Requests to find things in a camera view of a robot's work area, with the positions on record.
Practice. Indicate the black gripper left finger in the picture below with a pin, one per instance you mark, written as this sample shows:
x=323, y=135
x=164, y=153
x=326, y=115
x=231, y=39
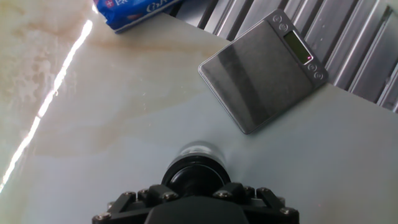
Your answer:
x=124, y=208

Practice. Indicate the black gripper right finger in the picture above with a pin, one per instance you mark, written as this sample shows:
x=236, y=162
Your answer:
x=270, y=208

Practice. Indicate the black knobbed jar lid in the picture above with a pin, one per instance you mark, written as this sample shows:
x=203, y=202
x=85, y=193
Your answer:
x=196, y=174

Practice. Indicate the clear glass jar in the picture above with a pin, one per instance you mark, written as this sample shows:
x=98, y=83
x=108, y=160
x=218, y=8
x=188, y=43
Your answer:
x=202, y=149

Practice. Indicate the silver digital pocket scale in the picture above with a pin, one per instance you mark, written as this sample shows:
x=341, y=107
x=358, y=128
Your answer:
x=255, y=77

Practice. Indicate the blue tissue pack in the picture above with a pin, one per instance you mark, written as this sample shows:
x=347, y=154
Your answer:
x=136, y=12

